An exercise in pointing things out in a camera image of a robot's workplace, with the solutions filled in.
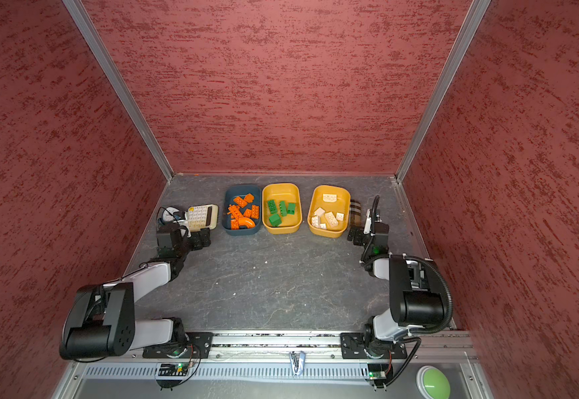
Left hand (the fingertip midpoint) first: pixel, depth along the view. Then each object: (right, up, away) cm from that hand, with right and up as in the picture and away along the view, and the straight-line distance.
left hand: (198, 234), depth 93 cm
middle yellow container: (+35, +16, +18) cm, 43 cm away
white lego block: (+45, +4, +8) cm, 46 cm away
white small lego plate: (+57, +6, +12) cm, 58 cm away
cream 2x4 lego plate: (+53, +5, +11) cm, 54 cm away
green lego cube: (+36, +9, +13) cm, 39 cm away
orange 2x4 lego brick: (+13, +12, +17) cm, 25 cm away
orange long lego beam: (+12, +8, +11) cm, 18 cm away
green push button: (+76, -38, -26) cm, 88 cm away
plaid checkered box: (+63, +7, +11) cm, 64 cm away
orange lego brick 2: (+12, +3, +8) cm, 15 cm away
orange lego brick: (+17, +14, +17) cm, 28 cm away
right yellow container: (+58, +11, +17) cm, 62 cm away
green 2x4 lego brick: (+27, +10, +14) cm, 32 cm away
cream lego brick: (+48, +8, +14) cm, 51 cm away
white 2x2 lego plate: (+49, +2, +9) cm, 50 cm away
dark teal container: (+8, +17, +17) cm, 25 cm away
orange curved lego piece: (+17, +4, +8) cm, 19 cm away
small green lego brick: (+29, +5, +7) cm, 30 cm away
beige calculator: (-2, +6, +11) cm, 12 cm away
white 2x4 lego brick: (+53, +14, +18) cm, 58 cm away
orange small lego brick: (+20, +8, +13) cm, 25 cm away
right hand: (+64, +2, +3) cm, 64 cm away
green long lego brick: (+32, +10, +13) cm, 36 cm away
